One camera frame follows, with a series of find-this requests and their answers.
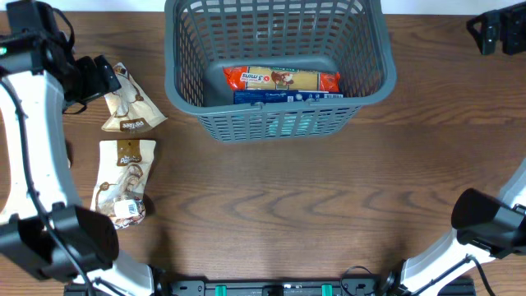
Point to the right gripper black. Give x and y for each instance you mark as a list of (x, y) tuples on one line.
[(515, 18)]

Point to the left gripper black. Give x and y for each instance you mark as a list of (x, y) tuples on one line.
[(95, 82)]

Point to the cream snack pouch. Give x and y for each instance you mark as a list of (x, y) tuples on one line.
[(131, 109)]

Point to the orange spaghetti packet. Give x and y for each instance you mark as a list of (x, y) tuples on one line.
[(280, 78)]

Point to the blue carton box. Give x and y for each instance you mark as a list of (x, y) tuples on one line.
[(280, 96)]

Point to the light teal wipes packet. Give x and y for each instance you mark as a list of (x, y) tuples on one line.
[(297, 124)]

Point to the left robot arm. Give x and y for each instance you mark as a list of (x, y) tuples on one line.
[(45, 229)]

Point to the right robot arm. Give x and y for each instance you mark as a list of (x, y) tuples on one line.
[(484, 228)]

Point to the cream pouch under arm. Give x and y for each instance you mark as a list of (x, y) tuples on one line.
[(124, 167)]

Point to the grey plastic basket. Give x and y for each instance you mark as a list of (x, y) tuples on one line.
[(202, 37)]

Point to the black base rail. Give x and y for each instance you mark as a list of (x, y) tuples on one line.
[(347, 286)]

